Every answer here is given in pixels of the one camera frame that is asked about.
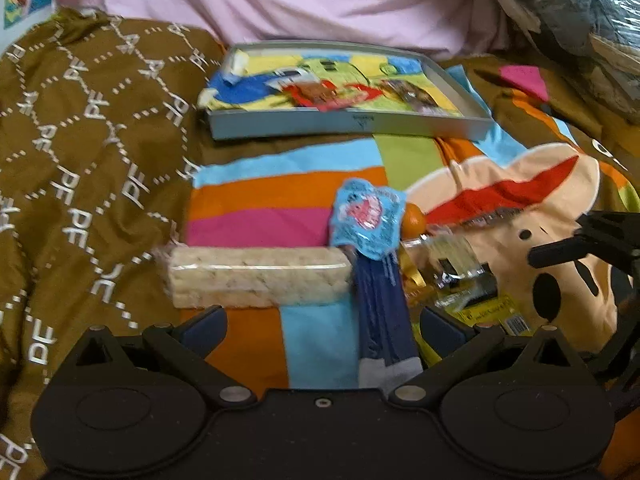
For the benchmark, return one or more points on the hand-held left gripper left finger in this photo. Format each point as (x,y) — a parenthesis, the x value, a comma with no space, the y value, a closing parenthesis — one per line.
(206,326)

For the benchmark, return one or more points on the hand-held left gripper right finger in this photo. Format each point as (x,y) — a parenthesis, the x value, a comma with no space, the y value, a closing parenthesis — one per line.
(441,326)

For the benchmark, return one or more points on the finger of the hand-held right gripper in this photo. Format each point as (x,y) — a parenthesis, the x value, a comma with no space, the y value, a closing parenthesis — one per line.
(622,355)
(555,255)

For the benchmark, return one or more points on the dark blue snack packet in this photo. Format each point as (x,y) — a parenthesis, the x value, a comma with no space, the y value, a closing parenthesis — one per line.
(382,310)

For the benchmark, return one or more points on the clear pack of rice crackers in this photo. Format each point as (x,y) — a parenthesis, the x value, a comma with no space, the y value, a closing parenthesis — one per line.
(260,275)

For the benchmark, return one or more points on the grey tray with colourful liner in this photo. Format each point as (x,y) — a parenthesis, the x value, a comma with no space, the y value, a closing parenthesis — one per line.
(300,127)

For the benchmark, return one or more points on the clear packet with yellow label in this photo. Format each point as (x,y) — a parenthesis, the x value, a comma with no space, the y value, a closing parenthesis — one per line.
(462,262)

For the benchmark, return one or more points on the small orange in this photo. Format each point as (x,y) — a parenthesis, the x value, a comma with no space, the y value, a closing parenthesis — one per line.
(415,221)

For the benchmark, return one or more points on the blue foil-lid jelly cup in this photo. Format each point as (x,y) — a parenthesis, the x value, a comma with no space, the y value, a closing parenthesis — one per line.
(367,215)

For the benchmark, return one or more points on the colourful printed blanket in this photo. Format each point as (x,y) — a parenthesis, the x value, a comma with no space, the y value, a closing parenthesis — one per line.
(280,195)

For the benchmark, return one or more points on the brown patterned blanket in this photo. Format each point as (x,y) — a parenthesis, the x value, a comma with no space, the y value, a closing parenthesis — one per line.
(90,160)

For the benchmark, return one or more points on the clear plastic bag of clothes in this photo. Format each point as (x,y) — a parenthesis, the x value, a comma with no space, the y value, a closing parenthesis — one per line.
(575,25)

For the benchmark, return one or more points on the red and brown snack packet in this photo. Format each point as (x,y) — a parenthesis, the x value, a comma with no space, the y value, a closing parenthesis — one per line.
(320,94)

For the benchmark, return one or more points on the small white packet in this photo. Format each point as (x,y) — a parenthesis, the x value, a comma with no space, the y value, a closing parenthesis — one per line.
(236,62)

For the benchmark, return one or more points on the pink cloth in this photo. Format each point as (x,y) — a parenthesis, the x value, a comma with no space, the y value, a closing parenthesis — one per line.
(310,0)

